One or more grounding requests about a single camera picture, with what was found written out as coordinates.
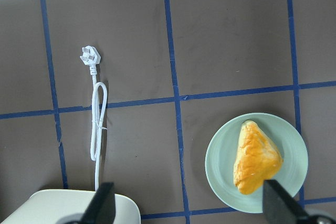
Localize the light green plate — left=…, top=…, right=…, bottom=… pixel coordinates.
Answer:
left=205, top=113, right=308, bottom=214

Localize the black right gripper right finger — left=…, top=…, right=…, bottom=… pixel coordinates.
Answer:
left=262, top=179, right=309, bottom=224

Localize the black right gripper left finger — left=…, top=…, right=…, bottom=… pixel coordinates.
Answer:
left=79, top=182, right=116, bottom=224

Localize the yellow triangular bread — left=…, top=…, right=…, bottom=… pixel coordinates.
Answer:
left=233, top=120, right=284, bottom=195

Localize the white power cable with plug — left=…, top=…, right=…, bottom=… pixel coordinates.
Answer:
left=79, top=46, right=109, bottom=191

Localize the white toaster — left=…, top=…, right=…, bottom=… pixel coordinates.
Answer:
left=2, top=189, right=141, bottom=223

